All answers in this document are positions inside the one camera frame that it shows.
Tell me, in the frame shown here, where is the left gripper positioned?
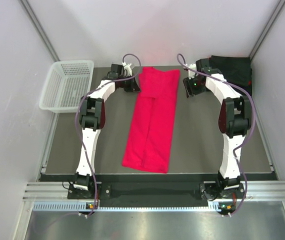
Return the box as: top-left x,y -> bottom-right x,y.
118,73 -> 140,92

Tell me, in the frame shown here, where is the pink t shirt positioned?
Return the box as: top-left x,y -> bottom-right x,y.
122,67 -> 180,174

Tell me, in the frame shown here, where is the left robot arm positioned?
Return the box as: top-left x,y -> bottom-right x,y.
70,61 -> 141,201

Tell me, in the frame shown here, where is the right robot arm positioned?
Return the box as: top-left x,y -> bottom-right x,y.
182,57 -> 252,201

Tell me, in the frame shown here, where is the black folded t shirt top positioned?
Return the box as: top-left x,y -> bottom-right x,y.
209,55 -> 252,85

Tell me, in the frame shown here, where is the white plastic basket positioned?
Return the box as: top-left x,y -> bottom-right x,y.
38,60 -> 94,114

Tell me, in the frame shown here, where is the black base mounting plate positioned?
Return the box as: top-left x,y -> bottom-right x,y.
67,181 -> 246,208

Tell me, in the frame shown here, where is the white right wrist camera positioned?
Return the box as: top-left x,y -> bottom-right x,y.
185,63 -> 197,79

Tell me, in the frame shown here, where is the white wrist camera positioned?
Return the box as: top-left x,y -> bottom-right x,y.
122,62 -> 135,78
185,63 -> 197,79

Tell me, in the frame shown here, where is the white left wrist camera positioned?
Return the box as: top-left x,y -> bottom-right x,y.
122,62 -> 135,78

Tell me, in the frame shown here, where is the aluminium corner post right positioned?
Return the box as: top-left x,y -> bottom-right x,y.
248,0 -> 285,61

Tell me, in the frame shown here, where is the aluminium corner post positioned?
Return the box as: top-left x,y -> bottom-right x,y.
18,0 -> 60,62
248,0 -> 285,61

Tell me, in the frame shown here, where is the aluminium corner post left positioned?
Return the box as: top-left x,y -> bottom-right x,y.
18,0 -> 60,62

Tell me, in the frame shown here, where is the slotted grey cable duct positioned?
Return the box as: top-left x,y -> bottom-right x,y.
32,201 -> 232,213

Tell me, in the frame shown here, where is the aluminium frame rail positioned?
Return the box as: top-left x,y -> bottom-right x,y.
22,180 -> 285,202

